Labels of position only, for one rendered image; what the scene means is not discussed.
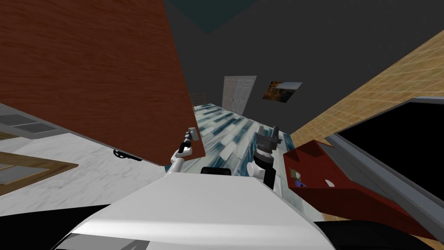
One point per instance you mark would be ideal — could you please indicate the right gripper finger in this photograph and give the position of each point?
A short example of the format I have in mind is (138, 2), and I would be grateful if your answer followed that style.
(261, 130)
(274, 132)

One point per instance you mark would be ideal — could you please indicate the dark wall picture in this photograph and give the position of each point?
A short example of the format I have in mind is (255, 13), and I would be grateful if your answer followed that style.
(281, 91)

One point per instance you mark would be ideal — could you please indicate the red open shelf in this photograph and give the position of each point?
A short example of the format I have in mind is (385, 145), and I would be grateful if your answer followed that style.
(333, 198)

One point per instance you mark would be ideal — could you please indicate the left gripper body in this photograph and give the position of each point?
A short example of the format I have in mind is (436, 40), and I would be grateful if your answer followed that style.
(193, 134)

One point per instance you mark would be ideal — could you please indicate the black window with grey frame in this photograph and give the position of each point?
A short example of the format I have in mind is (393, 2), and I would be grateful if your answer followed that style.
(395, 146)

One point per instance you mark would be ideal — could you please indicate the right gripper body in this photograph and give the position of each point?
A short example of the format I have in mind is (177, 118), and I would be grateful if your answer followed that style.
(267, 141)

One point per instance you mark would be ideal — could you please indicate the white panelled double door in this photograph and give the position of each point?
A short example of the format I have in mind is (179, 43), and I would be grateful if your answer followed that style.
(238, 94)

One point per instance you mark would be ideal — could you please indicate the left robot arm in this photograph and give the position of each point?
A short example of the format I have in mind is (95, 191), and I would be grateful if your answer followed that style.
(177, 163)

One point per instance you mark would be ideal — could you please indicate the grey panelled cabinet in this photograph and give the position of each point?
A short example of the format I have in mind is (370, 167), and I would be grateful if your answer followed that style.
(24, 123)

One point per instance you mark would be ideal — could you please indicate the brown wooden door leaf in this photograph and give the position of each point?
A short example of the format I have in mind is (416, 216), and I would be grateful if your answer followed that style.
(90, 69)

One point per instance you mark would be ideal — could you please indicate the wooden framed grey panel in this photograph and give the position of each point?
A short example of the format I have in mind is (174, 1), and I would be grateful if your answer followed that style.
(31, 173)

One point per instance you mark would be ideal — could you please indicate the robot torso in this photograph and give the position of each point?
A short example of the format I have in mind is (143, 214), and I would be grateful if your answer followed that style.
(208, 208)

